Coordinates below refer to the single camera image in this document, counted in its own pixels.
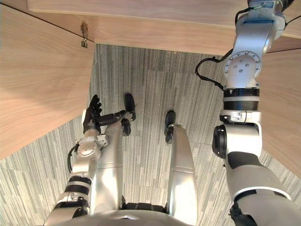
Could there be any silver left robot leg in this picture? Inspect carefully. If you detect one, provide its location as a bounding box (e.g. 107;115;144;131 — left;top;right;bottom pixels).
90;115;131;214

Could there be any silver robot torso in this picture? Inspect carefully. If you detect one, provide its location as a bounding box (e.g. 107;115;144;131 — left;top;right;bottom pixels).
44;202;197;226

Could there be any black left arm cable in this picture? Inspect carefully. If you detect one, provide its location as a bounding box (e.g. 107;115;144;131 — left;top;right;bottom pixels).
67;144;80;173

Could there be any dark robot foot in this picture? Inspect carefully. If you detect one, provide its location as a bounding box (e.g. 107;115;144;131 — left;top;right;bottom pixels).
124;93;137;122
165;111;177;129

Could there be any metal cabinet hinge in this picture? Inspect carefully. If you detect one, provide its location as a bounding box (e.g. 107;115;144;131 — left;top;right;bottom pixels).
79;22;90;49

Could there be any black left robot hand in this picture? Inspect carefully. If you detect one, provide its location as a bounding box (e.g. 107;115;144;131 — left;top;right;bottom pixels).
81;94;127;137

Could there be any wooden cabinet body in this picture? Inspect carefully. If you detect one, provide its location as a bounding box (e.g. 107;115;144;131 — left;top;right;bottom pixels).
0;0;301;57

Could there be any wooden cabinet door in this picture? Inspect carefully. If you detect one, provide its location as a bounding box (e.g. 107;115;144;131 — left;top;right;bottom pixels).
0;4;96;161
256;35;301;180

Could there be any dark left robot foot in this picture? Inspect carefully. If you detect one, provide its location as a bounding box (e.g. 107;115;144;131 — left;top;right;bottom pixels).
124;93;137;122

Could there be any silver right robot leg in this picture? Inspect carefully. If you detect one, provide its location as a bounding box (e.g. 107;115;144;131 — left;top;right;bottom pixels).
164;122;198;226

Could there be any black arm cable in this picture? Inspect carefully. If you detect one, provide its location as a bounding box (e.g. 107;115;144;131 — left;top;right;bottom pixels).
196;41;237;91
67;144;80;173

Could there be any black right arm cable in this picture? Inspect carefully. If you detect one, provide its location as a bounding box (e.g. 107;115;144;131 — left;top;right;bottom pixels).
196;41;237;91

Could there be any dark right robot foot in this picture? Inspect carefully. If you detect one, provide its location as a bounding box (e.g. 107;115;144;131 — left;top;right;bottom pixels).
165;111;177;129

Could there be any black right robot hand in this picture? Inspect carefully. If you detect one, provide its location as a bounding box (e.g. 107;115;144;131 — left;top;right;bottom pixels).
281;0;295;11

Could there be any silver robot leg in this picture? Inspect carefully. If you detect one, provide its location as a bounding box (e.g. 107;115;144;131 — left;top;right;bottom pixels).
90;115;131;214
164;122;198;226

